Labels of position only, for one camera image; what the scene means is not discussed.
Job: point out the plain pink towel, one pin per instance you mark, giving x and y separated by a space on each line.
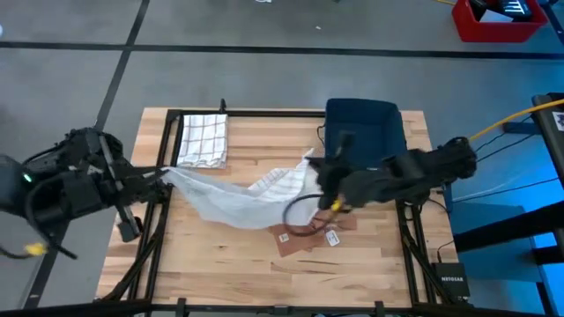
295 244

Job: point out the white towel red grid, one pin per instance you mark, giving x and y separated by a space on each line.
202 141

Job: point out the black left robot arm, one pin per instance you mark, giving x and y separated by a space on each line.
13 185

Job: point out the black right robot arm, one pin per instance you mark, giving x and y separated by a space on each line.
418 171

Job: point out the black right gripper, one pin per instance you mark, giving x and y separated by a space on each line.
343 185

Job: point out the red plastic crate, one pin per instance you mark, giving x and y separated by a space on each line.
498 33

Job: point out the white towel thin beige stripes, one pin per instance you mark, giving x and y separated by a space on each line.
233 207

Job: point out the black metal table frame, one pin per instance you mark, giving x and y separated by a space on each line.
264 113

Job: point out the black Netgear network switch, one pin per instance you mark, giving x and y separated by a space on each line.
451 279

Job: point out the navy blue fabric bin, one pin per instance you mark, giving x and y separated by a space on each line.
374 123

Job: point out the black device white stripes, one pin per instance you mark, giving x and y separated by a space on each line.
515 6

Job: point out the black metal stand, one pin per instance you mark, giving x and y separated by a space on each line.
506 229

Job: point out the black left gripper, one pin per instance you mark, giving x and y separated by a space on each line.
97 185

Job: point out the white paper sheet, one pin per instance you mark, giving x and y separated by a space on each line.
495 16

